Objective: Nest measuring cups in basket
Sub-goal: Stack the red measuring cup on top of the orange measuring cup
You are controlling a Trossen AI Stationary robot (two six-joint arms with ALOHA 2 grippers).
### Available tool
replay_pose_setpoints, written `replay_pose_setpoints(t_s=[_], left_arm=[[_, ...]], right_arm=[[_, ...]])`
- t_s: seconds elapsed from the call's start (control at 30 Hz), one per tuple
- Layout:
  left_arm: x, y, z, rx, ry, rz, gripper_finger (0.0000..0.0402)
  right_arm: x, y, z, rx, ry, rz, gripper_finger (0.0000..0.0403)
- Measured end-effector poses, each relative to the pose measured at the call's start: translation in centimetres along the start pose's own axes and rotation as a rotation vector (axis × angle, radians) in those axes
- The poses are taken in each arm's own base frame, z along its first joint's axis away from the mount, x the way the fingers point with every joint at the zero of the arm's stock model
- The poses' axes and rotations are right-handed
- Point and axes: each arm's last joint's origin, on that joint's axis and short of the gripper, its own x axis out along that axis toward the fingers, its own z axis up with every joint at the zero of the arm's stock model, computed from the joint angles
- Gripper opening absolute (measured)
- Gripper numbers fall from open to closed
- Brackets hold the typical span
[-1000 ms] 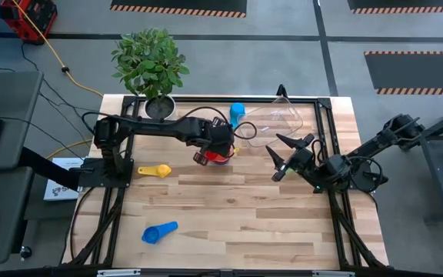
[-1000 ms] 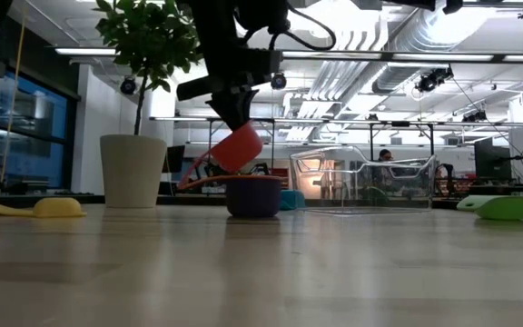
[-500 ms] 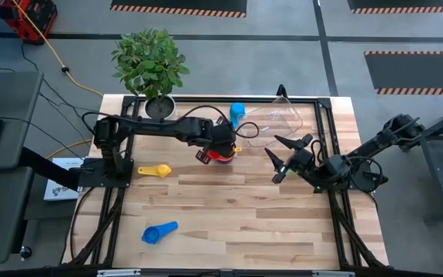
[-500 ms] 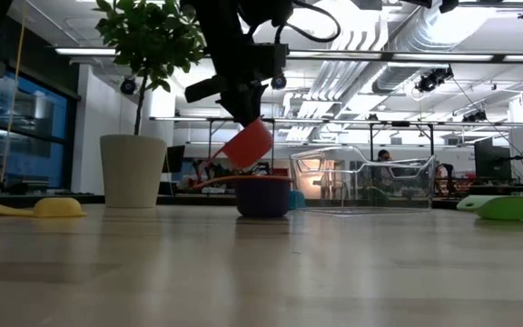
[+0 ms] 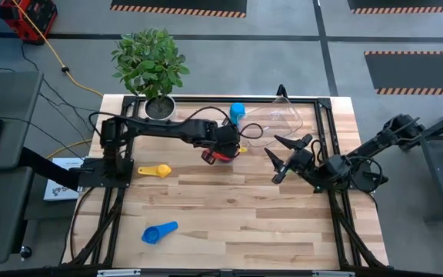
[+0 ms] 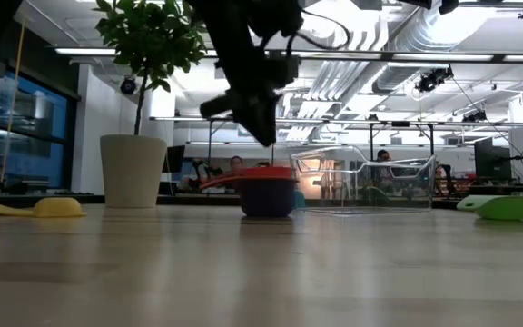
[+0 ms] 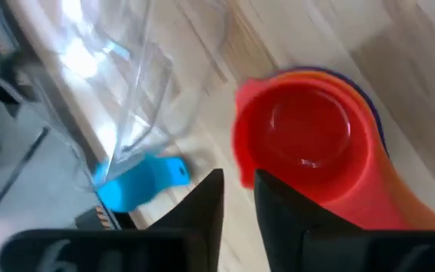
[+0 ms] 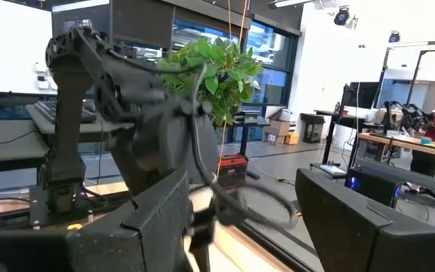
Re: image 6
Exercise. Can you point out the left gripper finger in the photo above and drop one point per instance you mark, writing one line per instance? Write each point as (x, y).
(268, 118)
(248, 109)

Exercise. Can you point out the orange measuring cup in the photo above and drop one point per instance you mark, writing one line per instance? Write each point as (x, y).
(225, 181)

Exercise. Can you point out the dark blue measuring cup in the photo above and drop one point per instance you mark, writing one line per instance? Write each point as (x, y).
(266, 200)

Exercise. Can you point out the yellow measuring cup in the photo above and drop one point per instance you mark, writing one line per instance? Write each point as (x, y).
(57, 208)

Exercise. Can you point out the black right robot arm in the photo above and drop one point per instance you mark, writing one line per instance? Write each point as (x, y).
(448, 5)

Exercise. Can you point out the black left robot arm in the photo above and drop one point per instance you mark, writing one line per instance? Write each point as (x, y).
(225, 27)

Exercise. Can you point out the clear plastic basket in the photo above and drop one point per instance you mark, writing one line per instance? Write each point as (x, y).
(366, 191)

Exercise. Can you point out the green measuring cup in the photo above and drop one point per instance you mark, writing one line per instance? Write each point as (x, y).
(502, 208)

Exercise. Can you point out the person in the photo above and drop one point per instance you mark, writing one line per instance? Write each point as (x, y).
(383, 155)
(236, 164)

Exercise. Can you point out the black monitor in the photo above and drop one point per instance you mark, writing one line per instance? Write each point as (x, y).
(175, 159)
(493, 159)

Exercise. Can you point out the green plant in white pot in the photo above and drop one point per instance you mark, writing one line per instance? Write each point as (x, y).
(132, 172)

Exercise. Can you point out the dark glass window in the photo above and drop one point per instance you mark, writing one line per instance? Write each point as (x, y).
(30, 136)

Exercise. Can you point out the black aluminium table frame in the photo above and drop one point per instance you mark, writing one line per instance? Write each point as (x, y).
(189, 200)

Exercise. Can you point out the round black wall speaker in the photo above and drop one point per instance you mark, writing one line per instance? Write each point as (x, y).
(128, 86)

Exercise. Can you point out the black ceiling camera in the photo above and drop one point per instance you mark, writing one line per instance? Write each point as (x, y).
(431, 81)

